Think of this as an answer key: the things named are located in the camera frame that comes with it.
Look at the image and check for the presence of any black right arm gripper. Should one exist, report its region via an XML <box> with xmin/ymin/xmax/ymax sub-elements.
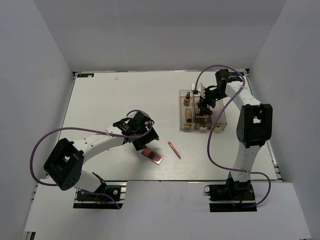
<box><xmin>198</xmin><ymin>87</ymin><xmax>228</xmax><ymax>116</ymax></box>

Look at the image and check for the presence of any brown nude eyeshadow palette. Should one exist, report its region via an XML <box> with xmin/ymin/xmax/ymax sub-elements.
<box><xmin>196</xmin><ymin>114</ymin><xmax>210</xmax><ymax>123</ymax></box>

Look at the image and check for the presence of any beige foundation tube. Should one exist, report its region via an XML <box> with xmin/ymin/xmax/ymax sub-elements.
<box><xmin>184</xmin><ymin>108</ymin><xmax>192</xmax><ymax>123</ymax></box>

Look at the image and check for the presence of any foundation bottle with black cap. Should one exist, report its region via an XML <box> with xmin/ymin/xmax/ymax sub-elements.
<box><xmin>183</xmin><ymin>91</ymin><xmax>191</xmax><ymax>107</ymax></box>

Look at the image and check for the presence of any rose gold blush palette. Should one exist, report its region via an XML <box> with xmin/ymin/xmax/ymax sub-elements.
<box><xmin>141</xmin><ymin>148</ymin><xmax>164</xmax><ymax>165</ymax></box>

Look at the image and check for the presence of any colourful glitter eyeshadow palette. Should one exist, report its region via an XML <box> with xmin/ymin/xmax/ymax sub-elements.
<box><xmin>194</xmin><ymin>101</ymin><xmax>204</xmax><ymax>119</ymax></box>

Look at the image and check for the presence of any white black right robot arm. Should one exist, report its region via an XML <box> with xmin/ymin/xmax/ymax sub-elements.
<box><xmin>194</xmin><ymin>67</ymin><xmax>273</xmax><ymax>200</ymax></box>

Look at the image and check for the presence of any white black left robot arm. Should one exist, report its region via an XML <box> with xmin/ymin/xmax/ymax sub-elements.
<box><xmin>43</xmin><ymin>110</ymin><xmax>159</xmax><ymax>200</ymax></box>

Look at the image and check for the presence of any smoky acrylic tray middle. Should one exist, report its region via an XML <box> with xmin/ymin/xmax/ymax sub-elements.
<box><xmin>192</xmin><ymin>93</ymin><xmax>213</xmax><ymax>130</ymax></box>

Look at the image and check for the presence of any smoky acrylic tray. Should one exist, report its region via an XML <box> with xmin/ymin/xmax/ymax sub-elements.
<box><xmin>179</xmin><ymin>89</ymin><xmax>196</xmax><ymax>130</ymax></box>
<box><xmin>192</xmin><ymin>93</ymin><xmax>213</xmax><ymax>130</ymax></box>
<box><xmin>208</xmin><ymin>98</ymin><xmax>228</xmax><ymax>131</ymax></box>

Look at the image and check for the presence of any smoky acrylic tray left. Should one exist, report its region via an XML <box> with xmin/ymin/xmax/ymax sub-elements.
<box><xmin>179</xmin><ymin>89</ymin><xmax>196</xmax><ymax>130</ymax></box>

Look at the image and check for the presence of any smoky acrylic tray right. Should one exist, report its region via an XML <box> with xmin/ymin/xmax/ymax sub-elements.
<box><xmin>208</xmin><ymin>98</ymin><xmax>228</xmax><ymax>131</ymax></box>

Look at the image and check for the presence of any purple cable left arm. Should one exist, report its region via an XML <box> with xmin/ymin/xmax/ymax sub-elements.
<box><xmin>29</xmin><ymin>109</ymin><xmax>155</xmax><ymax>210</ymax></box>

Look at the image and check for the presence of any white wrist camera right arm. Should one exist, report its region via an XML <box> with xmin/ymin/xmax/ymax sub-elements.
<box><xmin>191</xmin><ymin>82</ymin><xmax>206</xmax><ymax>95</ymax></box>

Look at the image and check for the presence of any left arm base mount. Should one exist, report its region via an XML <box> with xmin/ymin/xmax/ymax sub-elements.
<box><xmin>73</xmin><ymin>182</ymin><xmax>127</xmax><ymax>210</ymax></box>

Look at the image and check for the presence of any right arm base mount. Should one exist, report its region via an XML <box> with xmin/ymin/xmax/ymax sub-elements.
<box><xmin>203</xmin><ymin>184</ymin><xmax>257</xmax><ymax>213</ymax></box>

